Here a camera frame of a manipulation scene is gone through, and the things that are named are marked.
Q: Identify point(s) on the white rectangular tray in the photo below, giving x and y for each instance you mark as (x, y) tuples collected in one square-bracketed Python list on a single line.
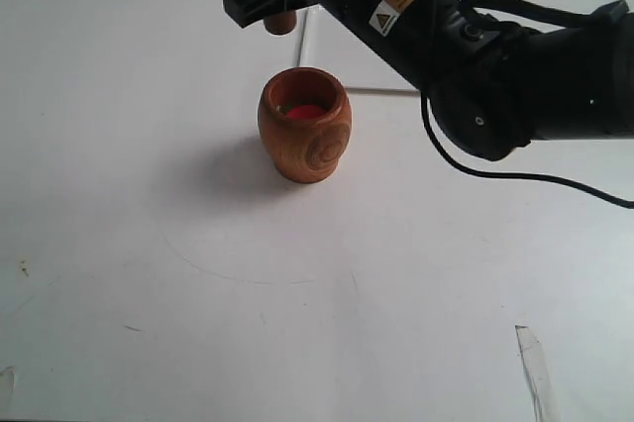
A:
[(326, 44)]

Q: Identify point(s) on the clear tape strip right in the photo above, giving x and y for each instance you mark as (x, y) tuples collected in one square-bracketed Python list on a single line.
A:
[(537, 376)]

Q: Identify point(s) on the dark wooden pestle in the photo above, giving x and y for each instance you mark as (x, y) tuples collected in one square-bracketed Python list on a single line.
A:
[(281, 24)]

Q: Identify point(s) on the red object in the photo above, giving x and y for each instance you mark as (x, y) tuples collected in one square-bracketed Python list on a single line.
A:
[(306, 112)]

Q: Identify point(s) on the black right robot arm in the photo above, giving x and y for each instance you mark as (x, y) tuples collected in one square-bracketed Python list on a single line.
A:
[(498, 74)]

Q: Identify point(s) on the wooden mortar cup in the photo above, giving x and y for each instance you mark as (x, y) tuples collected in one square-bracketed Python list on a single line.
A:
[(305, 150)]

